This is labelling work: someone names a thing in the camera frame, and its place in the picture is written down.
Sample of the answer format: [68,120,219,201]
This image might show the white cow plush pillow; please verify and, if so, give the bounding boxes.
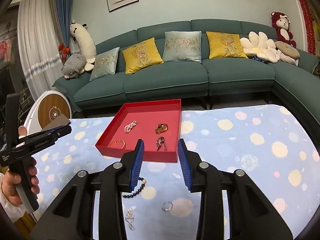
[70,23,97,72]

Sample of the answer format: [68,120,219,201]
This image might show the gold wristwatch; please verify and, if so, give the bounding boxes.
[155,124,169,134]

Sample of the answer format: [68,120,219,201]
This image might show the yellow floral cushion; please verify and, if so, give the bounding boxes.
[123,37,164,74]
[206,31,247,59]

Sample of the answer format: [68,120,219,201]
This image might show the black and gold bead bracelet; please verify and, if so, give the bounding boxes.
[121,177,148,199]

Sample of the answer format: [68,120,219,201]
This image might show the brown round plush cushion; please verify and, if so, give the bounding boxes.
[275,41,300,60]

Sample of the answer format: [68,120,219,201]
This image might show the red wall hanging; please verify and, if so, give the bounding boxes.
[298,0,316,55]

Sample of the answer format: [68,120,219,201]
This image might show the red jewelry box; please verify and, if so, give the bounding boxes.
[95,99,181,163]

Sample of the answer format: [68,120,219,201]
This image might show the blue planet print tablecloth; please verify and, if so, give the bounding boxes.
[34,105,319,239]

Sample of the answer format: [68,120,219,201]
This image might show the left hand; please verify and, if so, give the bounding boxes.
[1,125,41,207]

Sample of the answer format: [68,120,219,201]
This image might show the white round wooden device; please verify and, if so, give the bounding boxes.
[23,90,72,135]

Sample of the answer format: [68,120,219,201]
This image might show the right grey floral cushion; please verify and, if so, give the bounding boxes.
[162,31,202,63]

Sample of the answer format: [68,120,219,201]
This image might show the white sheer curtain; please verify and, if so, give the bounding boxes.
[17,0,62,100]

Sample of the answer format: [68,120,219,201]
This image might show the grey floral cushion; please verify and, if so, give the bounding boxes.
[89,47,120,81]
[162,31,202,63]

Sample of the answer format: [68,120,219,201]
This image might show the gold chain bracelet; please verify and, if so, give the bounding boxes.
[107,138,126,150]

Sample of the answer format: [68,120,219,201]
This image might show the green sectional sofa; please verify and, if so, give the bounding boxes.
[54,19,319,127]

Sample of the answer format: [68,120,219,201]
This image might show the white flower shaped cushion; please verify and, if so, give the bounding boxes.
[240,31,280,63]

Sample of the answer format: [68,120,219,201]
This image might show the white pearl bracelet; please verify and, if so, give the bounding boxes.
[124,120,139,134]

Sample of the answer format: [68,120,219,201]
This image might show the silver wristwatch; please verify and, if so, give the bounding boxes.
[156,137,167,151]

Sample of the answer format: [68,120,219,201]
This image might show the blue curtain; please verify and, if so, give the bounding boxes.
[54,0,73,47]

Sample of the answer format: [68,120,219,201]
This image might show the silver chain pendant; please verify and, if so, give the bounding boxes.
[125,208,135,231]

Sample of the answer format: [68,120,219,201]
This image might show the left grey floral cushion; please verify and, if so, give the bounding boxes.
[89,47,120,81]

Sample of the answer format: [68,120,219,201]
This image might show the right yellow floral cushion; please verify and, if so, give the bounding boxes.
[206,31,247,59]

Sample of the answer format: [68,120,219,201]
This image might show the red curtain tie ornament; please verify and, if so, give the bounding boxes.
[58,43,71,64]

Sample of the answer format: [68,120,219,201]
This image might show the left yellow floral cushion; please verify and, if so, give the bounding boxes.
[123,37,164,74]

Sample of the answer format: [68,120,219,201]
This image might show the grey pig plush toy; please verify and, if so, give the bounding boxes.
[61,54,86,80]

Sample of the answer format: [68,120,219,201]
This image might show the red monkey plush toy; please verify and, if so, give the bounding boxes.
[271,12,297,48]

